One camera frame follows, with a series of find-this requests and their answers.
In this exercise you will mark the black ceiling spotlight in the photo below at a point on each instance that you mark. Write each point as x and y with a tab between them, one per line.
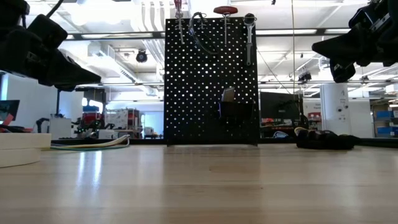
141	56
304	76

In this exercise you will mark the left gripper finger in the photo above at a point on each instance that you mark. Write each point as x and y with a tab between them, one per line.
71	73

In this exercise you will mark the dark screen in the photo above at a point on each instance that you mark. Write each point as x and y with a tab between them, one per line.
8	109

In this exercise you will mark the clear black safety glasses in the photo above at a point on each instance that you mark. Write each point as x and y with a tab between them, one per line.
199	37

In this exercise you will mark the black perforated pegboard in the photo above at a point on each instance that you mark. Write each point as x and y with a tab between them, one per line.
202	99

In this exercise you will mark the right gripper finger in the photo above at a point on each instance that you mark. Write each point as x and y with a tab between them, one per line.
342	72
337	46

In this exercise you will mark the white round column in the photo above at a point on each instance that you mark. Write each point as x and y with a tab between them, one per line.
334	109

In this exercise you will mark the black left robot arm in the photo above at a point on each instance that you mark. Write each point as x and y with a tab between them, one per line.
11	12

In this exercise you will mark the cream masking tape roll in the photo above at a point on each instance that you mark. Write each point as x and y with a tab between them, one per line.
18	149

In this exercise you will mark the black computer monitor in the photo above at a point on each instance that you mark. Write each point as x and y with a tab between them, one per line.
280	107

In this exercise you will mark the black grey work glove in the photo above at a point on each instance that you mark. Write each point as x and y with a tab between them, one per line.
303	130
326	141

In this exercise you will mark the black plastic pegboard bin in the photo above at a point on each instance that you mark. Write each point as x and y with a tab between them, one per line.
236	118

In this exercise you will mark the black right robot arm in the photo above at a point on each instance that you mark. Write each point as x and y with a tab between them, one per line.
392	9

